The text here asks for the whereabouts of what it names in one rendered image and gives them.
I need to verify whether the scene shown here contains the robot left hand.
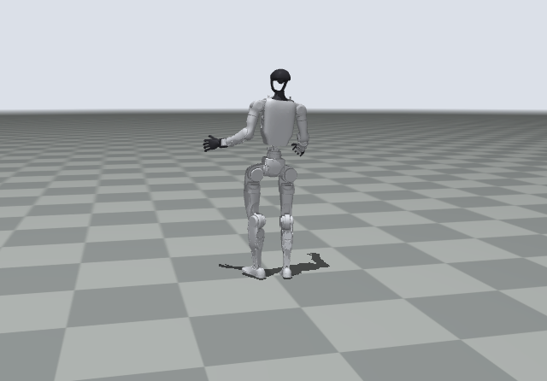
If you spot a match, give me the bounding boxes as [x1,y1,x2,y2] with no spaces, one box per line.
[203,135,228,152]

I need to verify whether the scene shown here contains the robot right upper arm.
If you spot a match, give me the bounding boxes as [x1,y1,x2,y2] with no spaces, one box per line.
[295,103,309,143]

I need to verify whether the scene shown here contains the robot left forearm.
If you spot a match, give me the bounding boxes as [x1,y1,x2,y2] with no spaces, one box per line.
[221,128,247,147]

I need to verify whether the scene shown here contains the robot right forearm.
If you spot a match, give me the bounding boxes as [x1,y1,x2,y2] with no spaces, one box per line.
[295,135,309,154]

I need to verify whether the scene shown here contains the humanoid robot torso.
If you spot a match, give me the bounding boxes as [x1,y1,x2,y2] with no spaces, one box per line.
[260,95,297,177]

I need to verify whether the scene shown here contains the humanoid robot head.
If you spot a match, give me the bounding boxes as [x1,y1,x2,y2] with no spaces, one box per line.
[270,69,291,101]

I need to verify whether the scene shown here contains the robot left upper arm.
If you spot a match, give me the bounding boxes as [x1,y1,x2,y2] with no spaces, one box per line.
[244,100,266,140]

